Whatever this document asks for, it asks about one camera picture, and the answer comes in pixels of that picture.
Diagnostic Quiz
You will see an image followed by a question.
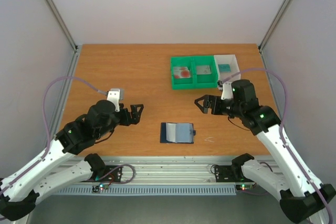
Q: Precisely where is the green bin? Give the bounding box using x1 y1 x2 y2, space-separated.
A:
170 56 195 90
192 55 218 89

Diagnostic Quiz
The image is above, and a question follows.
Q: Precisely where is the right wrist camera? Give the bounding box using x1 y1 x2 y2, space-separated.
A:
218 81 233 100

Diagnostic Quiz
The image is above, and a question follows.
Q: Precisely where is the left aluminium frame post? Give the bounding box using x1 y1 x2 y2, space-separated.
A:
45 0 78 52

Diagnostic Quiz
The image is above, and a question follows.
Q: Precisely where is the aluminium frame post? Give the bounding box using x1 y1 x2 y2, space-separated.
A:
258 0 293 54
45 0 78 52

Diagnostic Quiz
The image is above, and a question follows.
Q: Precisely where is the grey slotted cable duct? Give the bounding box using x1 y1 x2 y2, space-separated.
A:
55 185 236 197

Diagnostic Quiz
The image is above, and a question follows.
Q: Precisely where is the teal card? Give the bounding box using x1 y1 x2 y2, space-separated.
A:
218 64 231 73

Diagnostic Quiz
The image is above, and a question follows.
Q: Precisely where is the left green bin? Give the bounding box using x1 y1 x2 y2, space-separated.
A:
170 56 195 90

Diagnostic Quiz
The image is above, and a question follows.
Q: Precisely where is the grey card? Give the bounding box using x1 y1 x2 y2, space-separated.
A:
196 65 212 75

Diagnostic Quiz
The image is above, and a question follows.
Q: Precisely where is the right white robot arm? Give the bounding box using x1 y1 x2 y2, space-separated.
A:
194 79 335 223

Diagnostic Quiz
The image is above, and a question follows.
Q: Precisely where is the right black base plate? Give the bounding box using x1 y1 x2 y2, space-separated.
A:
210 164 253 184

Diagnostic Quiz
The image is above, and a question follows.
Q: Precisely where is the purple cable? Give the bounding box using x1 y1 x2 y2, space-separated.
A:
0 76 109 198
223 68 334 216

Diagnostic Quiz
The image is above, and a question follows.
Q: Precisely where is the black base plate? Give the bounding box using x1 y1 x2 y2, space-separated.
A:
210 164 253 184
87 165 122 183

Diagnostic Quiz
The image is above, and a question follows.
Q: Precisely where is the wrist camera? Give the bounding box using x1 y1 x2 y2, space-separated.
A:
218 81 233 100
107 88 124 112

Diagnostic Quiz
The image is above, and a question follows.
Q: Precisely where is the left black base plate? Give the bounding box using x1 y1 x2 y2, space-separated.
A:
87 165 122 183

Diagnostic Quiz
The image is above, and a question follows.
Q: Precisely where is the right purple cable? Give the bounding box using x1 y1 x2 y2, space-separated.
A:
223 68 334 216

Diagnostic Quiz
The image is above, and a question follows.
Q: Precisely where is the middle green bin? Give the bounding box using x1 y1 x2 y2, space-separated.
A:
192 55 218 89

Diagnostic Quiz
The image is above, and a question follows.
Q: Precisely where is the right aluminium frame post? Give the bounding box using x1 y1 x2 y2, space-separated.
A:
258 0 293 54

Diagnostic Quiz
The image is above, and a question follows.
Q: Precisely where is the aluminium front rail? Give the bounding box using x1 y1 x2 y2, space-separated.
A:
47 155 289 186

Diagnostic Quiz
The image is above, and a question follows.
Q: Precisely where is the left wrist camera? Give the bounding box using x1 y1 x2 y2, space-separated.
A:
107 88 124 112

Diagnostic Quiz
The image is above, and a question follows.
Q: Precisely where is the dark blue card holder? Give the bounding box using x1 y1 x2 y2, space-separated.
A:
160 122 196 144

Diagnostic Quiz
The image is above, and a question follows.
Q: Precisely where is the left circuit board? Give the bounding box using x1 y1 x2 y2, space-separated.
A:
91 184 109 194

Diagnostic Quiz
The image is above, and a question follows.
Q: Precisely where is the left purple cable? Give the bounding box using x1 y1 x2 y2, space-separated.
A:
0 76 109 198

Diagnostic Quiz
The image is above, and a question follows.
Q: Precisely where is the right circuit board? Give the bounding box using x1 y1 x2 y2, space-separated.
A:
236 183 257 191

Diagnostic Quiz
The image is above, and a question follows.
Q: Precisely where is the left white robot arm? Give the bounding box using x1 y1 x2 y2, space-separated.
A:
1 100 144 221

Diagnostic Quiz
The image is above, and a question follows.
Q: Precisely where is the circuit board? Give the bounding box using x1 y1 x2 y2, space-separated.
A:
91 184 109 194
236 183 257 191

